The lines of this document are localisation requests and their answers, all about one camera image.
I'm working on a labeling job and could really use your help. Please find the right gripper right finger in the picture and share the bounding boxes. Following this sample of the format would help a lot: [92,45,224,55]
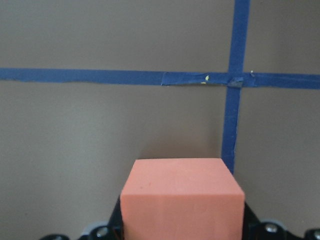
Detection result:
[241,202,320,240]

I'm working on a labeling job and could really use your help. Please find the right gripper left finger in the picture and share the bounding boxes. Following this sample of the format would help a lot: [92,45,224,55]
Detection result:
[79,197,124,240]

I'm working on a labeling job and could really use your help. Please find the orange foam cube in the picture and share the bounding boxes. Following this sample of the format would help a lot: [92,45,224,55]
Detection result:
[120,158,245,240]

